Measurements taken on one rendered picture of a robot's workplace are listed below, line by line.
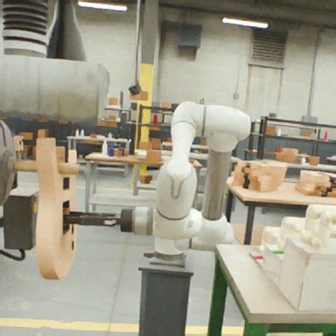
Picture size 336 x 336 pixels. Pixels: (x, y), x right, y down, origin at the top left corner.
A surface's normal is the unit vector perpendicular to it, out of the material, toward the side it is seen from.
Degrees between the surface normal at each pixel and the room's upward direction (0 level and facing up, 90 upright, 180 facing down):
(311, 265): 90
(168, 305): 90
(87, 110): 90
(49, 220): 59
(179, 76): 90
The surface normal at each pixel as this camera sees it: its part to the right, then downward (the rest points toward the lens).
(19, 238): 0.10, 0.22
